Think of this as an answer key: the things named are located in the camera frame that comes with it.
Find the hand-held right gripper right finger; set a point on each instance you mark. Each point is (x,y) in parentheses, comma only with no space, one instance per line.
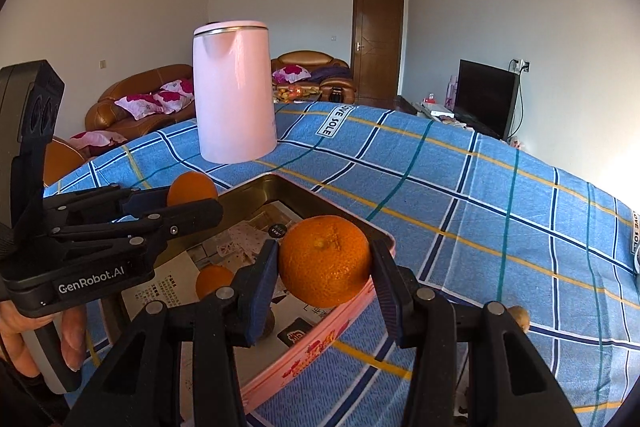
(384,294)

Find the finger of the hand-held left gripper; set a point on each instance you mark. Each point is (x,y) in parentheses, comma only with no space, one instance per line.
(140,202)
(195,214)

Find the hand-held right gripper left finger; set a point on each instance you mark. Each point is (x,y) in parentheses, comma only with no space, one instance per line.
(261,289)

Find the small orange mandarin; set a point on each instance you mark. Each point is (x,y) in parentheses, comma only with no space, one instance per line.
(192,188)
(212,281)

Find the large orange mandarin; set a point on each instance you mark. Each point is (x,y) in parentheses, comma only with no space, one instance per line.
(324,261)

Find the pink metal tin box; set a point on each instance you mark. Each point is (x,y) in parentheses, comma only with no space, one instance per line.
(320,337)

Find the person's left hand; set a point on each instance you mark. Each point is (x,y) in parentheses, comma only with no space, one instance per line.
(72,342)

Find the printed paper sheet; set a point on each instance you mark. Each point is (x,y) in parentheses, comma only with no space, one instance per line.
(165,279)

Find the pink flowered cloth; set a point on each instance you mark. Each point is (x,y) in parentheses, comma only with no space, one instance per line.
(97,138)

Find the orange round stool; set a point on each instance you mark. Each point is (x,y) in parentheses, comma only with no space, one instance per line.
(60,162)

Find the pink flowered pillow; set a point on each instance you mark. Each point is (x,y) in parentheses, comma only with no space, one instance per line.
(179,94)
(142,105)
(291,73)

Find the brown leather sofa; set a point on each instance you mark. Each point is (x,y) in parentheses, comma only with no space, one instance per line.
(105,104)

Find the blue checked tablecloth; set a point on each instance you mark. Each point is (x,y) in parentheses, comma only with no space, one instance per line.
(475,227)

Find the pink electric kettle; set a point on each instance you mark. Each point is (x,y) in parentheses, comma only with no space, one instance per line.
(232,97)

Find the small brown fruit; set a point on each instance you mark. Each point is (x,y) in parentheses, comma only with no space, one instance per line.
(521,318)

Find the pile of oranges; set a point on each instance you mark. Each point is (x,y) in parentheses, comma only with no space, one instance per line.
(295,93)

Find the brown leather armchair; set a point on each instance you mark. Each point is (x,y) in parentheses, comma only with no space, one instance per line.
(332,88)

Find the dark television stand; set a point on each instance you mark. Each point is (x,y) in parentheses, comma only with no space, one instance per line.
(415,104)

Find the white flat box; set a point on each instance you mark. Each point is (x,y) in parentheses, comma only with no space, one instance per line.
(436,108)

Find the purple blanket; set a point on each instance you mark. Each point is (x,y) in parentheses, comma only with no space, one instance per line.
(330,73)

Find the black flat television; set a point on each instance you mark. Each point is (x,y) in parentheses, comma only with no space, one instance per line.
(482,97)

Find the brown wooden door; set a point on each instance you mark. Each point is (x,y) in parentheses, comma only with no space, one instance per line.
(377,42)

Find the white wall power socket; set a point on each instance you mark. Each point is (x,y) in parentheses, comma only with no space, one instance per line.
(520,65)

